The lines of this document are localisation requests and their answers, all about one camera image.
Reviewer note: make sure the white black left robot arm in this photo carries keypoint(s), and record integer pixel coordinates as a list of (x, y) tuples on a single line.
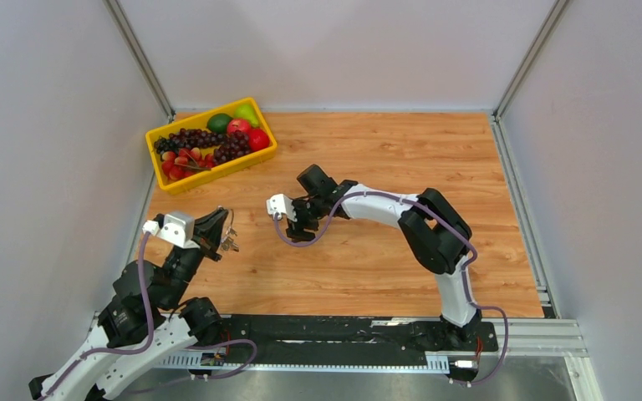
[(147, 319)]

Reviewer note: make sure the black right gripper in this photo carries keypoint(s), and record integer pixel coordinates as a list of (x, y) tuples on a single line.
[(296, 229)]

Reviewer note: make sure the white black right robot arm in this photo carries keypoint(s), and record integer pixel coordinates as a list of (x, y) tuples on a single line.
[(438, 237)]

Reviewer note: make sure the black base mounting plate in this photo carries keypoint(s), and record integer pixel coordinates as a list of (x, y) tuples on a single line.
[(343, 341)]

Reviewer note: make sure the silver keyring with keys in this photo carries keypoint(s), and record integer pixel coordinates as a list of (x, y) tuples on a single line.
[(229, 234)]

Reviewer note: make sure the red cherries cluster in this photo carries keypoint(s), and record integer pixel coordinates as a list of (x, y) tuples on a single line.
[(186, 162)]

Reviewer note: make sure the red pink apple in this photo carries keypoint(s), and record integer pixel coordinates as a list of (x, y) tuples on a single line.
[(239, 126)]

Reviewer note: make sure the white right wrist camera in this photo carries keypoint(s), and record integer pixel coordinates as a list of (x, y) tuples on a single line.
[(278, 206)]

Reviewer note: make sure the bright red tomato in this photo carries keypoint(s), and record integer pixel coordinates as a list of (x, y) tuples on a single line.
[(257, 139)]

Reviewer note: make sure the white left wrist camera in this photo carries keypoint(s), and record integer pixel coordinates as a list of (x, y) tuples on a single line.
[(176, 228)]

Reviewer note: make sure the dark purple grape bunch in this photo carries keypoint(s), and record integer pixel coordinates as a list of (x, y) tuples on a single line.
[(189, 139)]

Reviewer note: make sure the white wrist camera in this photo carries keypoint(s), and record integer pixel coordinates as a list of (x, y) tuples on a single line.
[(176, 228), (278, 206)]

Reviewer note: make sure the green pear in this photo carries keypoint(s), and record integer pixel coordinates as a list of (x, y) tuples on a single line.
[(248, 113)]

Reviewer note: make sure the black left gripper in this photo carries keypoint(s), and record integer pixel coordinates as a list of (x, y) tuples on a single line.
[(207, 232)]

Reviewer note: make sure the dark green avocado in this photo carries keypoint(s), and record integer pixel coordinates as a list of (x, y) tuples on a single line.
[(218, 123)]

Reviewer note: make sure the yellow plastic fruit tray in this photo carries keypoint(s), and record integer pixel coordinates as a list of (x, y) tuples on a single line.
[(198, 121)]

